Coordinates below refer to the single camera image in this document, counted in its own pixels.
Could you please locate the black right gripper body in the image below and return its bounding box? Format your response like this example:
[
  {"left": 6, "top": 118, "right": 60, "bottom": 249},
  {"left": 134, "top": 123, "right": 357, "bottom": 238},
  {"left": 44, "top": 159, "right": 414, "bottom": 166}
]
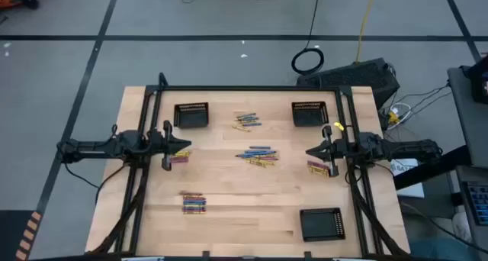
[{"left": 322, "top": 124, "right": 349, "bottom": 178}]

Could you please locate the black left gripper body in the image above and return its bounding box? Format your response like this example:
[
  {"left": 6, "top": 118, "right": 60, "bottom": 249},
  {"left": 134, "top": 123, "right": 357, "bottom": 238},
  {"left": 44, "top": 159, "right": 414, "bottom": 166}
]
[{"left": 147, "top": 119, "right": 174, "bottom": 172}]

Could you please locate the black plastic mesh basket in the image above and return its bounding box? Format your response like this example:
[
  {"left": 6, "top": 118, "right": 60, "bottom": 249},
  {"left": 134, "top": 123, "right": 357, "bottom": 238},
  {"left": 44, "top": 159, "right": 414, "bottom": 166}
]
[
  {"left": 173, "top": 101, "right": 210, "bottom": 129},
  {"left": 291, "top": 101, "right": 329, "bottom": 127},
  {"left": 299, "top": 207, "right": 346, "bottom": 242}
]

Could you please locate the black perforated computer case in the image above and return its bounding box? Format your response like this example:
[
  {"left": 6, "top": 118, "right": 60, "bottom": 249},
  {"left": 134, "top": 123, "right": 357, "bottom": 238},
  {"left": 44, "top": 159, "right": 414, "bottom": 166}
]
[{"left": 296, "top": 57, "right": 401, "bottom": 110}]

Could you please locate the white paper sign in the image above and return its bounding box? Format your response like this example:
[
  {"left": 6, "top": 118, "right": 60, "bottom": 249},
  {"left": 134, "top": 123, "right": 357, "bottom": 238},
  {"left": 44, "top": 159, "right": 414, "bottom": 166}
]
[{"left": 388, "top": 157, "right": 425, "bottom": 199}]

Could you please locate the black metal crossbar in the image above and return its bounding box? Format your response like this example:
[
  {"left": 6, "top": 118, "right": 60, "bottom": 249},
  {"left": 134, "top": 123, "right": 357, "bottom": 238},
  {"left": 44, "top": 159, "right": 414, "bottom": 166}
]
[{"left": 393, "top": 144, "right": 472, "bottom": 190}]

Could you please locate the grey side table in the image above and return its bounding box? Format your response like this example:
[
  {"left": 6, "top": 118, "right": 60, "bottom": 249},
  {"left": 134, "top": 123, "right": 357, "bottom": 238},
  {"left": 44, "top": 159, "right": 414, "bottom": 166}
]
[{"left": 447, "top": 66, "right": 488, "bottom": 169}]

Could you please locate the black keyboard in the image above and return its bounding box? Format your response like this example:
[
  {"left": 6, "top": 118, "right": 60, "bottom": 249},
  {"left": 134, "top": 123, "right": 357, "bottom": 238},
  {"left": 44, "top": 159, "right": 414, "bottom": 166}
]
[{"left": 460, "top": 179, "right": 488, "bottom": 227}]

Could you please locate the black mat with orange stripes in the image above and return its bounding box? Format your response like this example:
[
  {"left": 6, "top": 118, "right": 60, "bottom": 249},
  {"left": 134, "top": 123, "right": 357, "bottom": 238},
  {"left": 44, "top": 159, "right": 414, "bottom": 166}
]
[{"left": 0, "top": 209, "right": 43, "bottom": 261}]

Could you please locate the black metal table frame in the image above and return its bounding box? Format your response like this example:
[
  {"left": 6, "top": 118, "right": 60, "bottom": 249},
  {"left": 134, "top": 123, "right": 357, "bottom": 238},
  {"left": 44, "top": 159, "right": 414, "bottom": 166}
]
[{"left": 85, "top": 72, "right": 411, "bottom": 259}]

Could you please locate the black coiled cable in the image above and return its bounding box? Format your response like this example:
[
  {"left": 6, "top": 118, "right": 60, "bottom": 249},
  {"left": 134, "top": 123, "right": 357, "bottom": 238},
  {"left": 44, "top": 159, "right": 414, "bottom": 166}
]
[{"left": 291, "top": 0, "right": 326, "bottom": 76}]

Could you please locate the yellow hanging cable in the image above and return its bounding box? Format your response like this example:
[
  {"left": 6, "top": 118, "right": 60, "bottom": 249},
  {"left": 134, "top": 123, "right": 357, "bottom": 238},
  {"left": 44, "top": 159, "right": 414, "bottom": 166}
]
[{"left": 355, "top": 0, "right": 380, "bottom": 65}]

